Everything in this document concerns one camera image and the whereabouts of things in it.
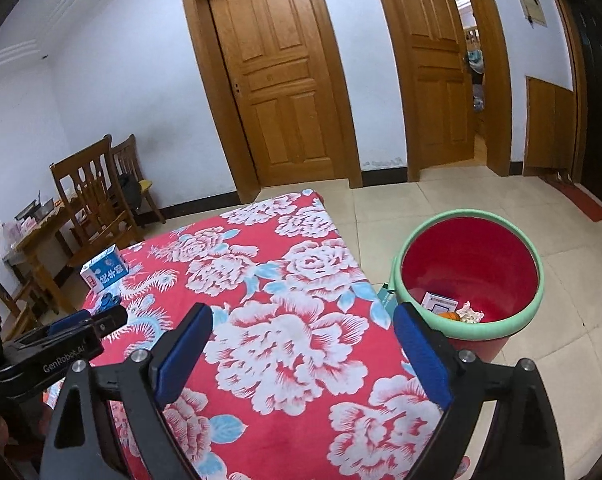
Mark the blue white milk carton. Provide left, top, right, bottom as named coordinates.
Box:
left=80, top=245, right=129, bottom=292

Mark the near wooden chair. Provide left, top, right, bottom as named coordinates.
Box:
left=50, top=134, right=144, bottom=270

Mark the open wooden door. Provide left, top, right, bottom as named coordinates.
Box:
left=395, top=0, right=474, bottom=168

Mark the wall electrical panel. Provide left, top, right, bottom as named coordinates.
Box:
left=519, top=0, right=547, bottom=26

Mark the wooden side table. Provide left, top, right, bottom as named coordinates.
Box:
left=3, top=204, right=76, bottom=313

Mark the far wooden chair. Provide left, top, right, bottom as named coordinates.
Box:
left=111, top=134, right=165, bottom=224

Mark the closed wooden door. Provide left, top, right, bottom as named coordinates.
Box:
left=209, top=0, right=347, bottom=186

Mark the red bucket green rim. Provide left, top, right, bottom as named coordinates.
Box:
left=386, top=209, right=545, bottom=362

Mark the blue fidget spinner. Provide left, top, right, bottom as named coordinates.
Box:
left=94, top=292, right=121, bottom=314

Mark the red door mat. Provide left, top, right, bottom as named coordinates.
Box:
left=543, top=178, right=602, bottom=222

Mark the orange snack packet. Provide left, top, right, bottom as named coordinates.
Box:
left=439, top=311, right=461, bottom=322

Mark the red floral tablecloth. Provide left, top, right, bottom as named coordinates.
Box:
left=96, top=189, right=441, bottom=479

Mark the white medicine box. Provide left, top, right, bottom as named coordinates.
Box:
left=421, top=292, right=458, bottom=315

